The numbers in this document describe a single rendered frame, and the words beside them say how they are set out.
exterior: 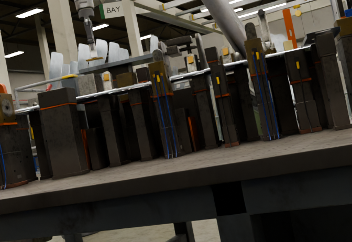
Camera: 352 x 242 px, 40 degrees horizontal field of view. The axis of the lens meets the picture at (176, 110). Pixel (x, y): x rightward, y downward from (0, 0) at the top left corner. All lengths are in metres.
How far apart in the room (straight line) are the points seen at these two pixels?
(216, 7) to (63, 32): 7.78
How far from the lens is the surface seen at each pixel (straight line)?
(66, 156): 1.85
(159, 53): 1.80
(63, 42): 9.86
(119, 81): 2.11
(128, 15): 8.83
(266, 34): 2.07
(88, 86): 2.16
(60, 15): 9.96
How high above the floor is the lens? 0.78
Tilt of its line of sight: 3 degrees up
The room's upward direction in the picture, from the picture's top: 11 degrees counter-clockwise
